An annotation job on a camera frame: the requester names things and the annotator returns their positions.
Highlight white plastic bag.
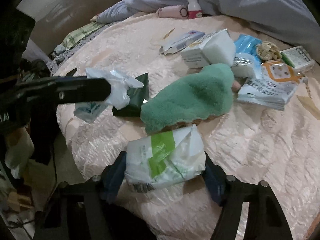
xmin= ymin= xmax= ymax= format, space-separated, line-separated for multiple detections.
xmin=86 ymin=67 xmax=144 ymax=110

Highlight person's left forearm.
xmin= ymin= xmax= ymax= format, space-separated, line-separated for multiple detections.
xmin=4 ymin=127 xmax=34 ymax=179

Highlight green fluffy slipper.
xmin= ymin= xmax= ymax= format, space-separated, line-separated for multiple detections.
xmin=140 ymin=63 xmax=235 ymax=134

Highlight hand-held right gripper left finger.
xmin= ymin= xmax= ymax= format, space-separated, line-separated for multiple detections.
xmin=34 ymin=151 xmax=128 ymax=240

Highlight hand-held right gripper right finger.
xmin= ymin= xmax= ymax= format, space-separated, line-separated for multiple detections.
xmin=202 ymin=151 xmax=293 ymax=240

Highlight white green plastic packet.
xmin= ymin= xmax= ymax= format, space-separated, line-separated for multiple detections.
xmin=124 ymin=124 xmax=207 ymax=193

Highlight white bottle pink label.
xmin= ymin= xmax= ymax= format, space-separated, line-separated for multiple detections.
xmin=186 ymin=0 xmax=203 ymax=19

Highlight plaid pillow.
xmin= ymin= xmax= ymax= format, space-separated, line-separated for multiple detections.
xmin=61 ymin=21 xmax=108 ymax=50

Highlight white foam block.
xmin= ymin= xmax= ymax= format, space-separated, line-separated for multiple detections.
xmin=202 ymin=33 xmax=236 ymax=67

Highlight orange white packet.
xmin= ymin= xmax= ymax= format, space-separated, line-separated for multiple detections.
xmin=260 ymin=60 xmax=308 ymax=95

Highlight white printed packet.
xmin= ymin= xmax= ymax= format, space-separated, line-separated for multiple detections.
xmin=236 ymin=76 xmax=298 ymax=112

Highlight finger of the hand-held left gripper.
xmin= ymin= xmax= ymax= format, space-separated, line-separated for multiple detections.
xmin=56 ymin=77 xmax=112 ymax=105

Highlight brown wooden wardrobe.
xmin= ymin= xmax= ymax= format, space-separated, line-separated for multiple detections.
xmin=16 ymin=0 xmax=130 ymax=53

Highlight green white medicine box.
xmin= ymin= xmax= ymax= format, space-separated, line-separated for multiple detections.
xmin=280 ymin=45 xmax=315 ymax=74

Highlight blue grey duvet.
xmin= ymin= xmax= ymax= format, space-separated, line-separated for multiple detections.
xmin=96 ymin=0 xmax=320 ymax=63

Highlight light blue printed plastic bag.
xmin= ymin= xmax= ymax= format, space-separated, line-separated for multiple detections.
xmin=73 ymin=102 xmax=109 ymax=123

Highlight white carton box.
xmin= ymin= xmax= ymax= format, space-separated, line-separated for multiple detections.
xmin=180 ymin=29 xmax=230 ymax=68

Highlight dark green packet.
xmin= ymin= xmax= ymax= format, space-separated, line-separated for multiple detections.
xmin=112 ymin=72 xmax=150 ymax=117

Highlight pink roll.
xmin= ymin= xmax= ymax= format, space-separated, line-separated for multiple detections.
xmin=157 ymin=4 xmax=190 ymax=19

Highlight blue white carton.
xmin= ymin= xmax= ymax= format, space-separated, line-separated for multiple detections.
xmin=160 ymin=30 xmax=205 ymax=55

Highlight blue plastic packet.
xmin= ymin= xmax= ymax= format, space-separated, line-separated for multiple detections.
xmin=234 ymin=34 xmax=262 ymax=55

